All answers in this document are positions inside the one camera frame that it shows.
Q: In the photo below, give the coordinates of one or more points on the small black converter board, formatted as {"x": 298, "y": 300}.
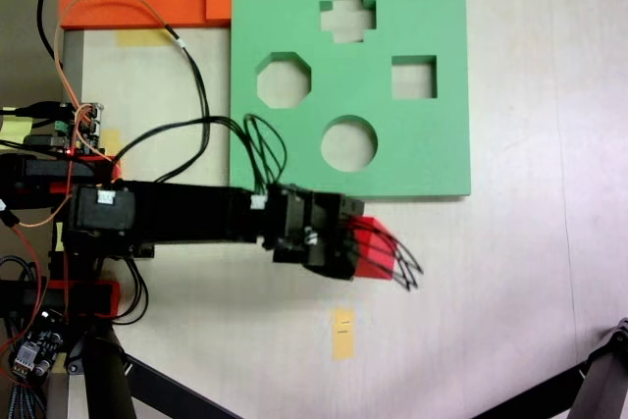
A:
{"x": 36, "y": 345}

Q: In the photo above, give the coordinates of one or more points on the red square block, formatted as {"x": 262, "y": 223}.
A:
{"x": 373, "y": 247}

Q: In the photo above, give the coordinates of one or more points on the yellow sticky note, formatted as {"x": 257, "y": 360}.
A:
{"x": 14, "y": 130}

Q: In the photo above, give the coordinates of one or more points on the red table clamp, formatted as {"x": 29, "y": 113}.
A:
{"x": 105, "y": 297}

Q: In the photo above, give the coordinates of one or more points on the green shape sorter board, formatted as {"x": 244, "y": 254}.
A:
{"x": 422, "y": 154}

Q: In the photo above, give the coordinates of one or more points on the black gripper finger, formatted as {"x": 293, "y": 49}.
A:
{"x": 331, "y": 262}
{"x": 354, "y": 208}

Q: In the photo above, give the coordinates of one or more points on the yellow tape piece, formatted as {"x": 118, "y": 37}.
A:
{"x": 142, "y": 37}

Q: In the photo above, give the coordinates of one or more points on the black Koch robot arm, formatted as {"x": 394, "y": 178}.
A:
{"x": 196, "y": 213}

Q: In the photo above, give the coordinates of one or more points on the thick grey tripod leg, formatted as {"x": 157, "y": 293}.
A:
{"x": 606, "y": 375}

